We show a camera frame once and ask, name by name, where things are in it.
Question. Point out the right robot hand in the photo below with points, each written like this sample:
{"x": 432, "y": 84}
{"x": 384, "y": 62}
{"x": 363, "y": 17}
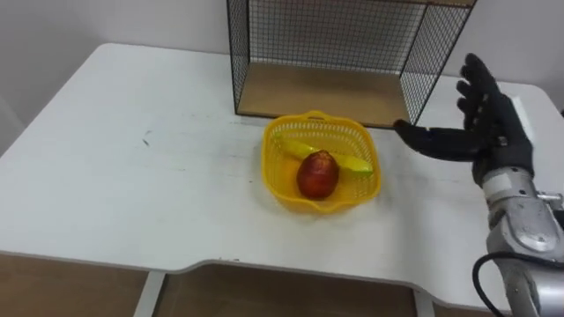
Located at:
{"x": 493, "y": 127}

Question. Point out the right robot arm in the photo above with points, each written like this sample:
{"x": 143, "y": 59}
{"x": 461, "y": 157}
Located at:
{"x": 524, "y": 229}

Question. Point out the red mango soft toy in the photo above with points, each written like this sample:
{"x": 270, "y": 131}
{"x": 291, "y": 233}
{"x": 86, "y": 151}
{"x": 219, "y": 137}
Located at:
{"x": 317, "y": 174}

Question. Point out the yellow banana soft toy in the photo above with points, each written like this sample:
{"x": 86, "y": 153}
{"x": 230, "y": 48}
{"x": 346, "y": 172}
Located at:
{"x": 299, "y": 149}

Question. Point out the yellow plastic basket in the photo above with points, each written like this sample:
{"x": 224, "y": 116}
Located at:
{"x": 282, "y": 176}

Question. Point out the white desk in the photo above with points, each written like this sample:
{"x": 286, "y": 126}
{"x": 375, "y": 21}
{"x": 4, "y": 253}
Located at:
{"x": 132, "y": 176}

